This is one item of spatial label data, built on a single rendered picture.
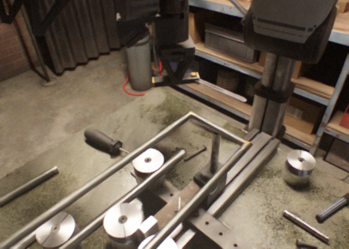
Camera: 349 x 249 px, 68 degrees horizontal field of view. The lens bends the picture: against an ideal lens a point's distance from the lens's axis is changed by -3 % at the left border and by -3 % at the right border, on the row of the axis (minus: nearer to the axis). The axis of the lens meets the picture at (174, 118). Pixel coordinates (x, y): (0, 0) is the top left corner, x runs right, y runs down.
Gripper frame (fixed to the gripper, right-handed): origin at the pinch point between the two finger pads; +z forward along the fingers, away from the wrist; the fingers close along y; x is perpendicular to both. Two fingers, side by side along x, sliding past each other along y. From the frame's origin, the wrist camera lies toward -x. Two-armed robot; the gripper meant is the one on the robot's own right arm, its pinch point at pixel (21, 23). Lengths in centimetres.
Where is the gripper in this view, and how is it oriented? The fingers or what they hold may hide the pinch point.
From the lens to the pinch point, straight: 46.5
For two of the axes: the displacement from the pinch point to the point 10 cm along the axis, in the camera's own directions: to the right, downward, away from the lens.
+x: 5.4, -0.6, 8.4
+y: 8.0, 3.6, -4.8
